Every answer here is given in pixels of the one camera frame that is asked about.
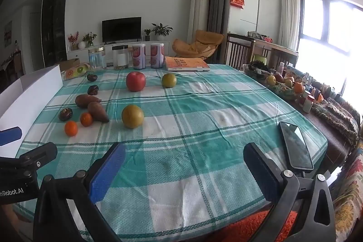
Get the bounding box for red apple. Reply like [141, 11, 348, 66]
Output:
[126, 71, 146, 92]

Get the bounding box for pink printed can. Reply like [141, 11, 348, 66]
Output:
[150, 43, 165, 69]
[132, 44, 146, 70]

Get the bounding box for brown sweet potato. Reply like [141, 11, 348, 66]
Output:
[75, 94, 102, 109]
[87, 102, 110, 123]

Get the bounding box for dark wooden furniture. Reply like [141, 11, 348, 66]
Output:
[0, 49, 23, 89]

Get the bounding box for white foam board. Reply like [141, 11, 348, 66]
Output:
[0, 65, 63, 159]

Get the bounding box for large yellow-green pear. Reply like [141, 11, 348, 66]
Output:
[122, 105, 145, 129]

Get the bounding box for clear jar black lid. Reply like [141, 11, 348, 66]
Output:
[112, 45, 129, 70]

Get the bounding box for orange red cushion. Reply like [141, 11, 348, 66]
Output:
[204, 209, 298, 242]

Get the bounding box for clear jar gold lid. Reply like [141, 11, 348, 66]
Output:
[88, 47, 107, 70]

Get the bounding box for window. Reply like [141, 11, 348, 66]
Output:
[296, 0, 363, 106]

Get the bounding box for black television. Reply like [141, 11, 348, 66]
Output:
[102, 17, 142, 42]

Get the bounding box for dark wooden slatted chair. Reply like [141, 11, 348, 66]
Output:
[224, 33, 256, 70]
[268, 48, 298, 68]

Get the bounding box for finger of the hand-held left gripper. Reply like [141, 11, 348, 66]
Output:
[16, 142, 58, 178]
[0, 127, 22, 146]

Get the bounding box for row of small bottles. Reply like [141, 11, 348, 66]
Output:
[298, 72, 341, 113]

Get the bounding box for red flowers in vase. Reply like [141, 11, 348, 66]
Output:
[68, 31, 79, 50]

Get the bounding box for green white checked tablecloth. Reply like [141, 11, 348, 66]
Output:
[15, 64, 329, 242]

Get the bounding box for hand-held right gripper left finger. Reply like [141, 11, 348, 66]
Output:
[33, 142, 127, 242]

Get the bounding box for black smartphone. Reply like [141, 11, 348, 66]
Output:
[278, 121, 314, 171]

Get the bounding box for framed wall picture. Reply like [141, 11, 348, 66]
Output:
[4, 21, 13, 47]

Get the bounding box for leafy plant in vase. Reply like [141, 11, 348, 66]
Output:
[82, 32, 97, 47]

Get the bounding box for fruit print tissue box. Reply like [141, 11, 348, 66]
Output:
[61, 63, 91, 81]

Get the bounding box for floral printed cloth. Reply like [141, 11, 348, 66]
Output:
[332, 143, 363, 242]

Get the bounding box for brown cardboard box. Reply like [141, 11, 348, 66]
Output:
[54, 58, 81, 69]

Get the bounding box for dark brown passion fruit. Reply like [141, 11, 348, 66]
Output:
[58, 108, 73, 122]

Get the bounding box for patterned woven blanket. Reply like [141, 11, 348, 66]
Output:
[312, 97, 361, 146]

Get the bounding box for large potted green plant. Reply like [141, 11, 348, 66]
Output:
[151, 23, 173, 41]

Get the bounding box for white television cabinet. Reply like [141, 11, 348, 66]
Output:
[66, 40, 171, 61]

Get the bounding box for basket of mixed fruit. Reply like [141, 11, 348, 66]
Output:
[267, 73, 305, 101]

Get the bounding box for covered standing air conditioner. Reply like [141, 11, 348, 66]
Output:
[188, 0, 212, 41]

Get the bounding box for orange lounge chair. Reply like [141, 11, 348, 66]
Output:
[172, 29, 224, 63]

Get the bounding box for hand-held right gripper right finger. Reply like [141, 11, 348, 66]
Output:
[243, 142, 336, 242]

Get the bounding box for small green pear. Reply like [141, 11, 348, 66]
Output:
[162, 73, 177, 88]

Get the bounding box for black display cabinet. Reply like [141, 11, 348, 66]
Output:
[41, 0, 69, 68]

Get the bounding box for white curtain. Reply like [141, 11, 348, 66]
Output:
[279, 0, 300, 50]

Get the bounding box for small orange mandarin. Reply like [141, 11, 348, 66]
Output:
[80, 113, 93, 127]
[64, 121, 78, 137]

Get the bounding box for orange book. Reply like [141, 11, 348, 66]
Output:
[164, 56, 211, 72]

